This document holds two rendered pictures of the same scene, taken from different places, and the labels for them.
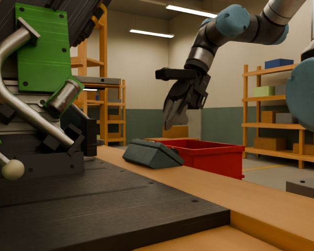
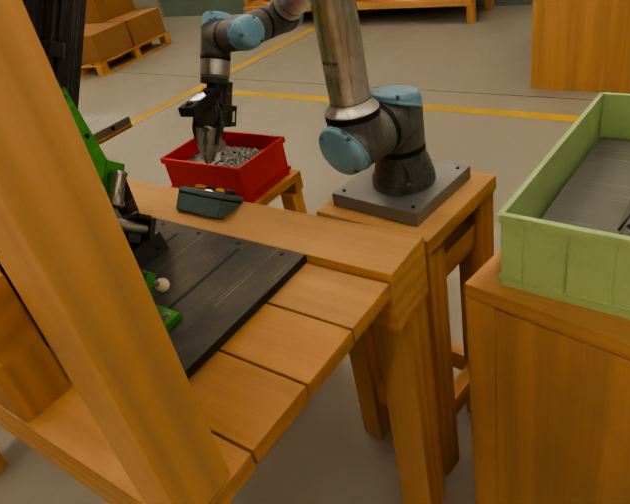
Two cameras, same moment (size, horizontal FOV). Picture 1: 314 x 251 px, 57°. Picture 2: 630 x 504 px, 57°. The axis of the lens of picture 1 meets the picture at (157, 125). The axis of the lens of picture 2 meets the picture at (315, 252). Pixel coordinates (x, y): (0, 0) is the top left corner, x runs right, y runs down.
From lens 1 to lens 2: 82 cm
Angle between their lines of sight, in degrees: 36
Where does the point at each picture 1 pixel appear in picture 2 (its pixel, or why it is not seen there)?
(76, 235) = (240, 308)
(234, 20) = (249, 39)
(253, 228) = (321, 262)
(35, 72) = not seen: hidden behind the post
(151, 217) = (266, 279)
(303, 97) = (332, 153)
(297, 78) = (326, 140)
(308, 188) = (348, 198)
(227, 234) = (308, 271)
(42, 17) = not seen: hidden behind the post
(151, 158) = (217, 210)
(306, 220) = (346, 248)
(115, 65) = not seen: outside the picture
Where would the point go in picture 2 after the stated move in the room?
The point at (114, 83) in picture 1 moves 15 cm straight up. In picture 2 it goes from (125, 125) to (102, 64)
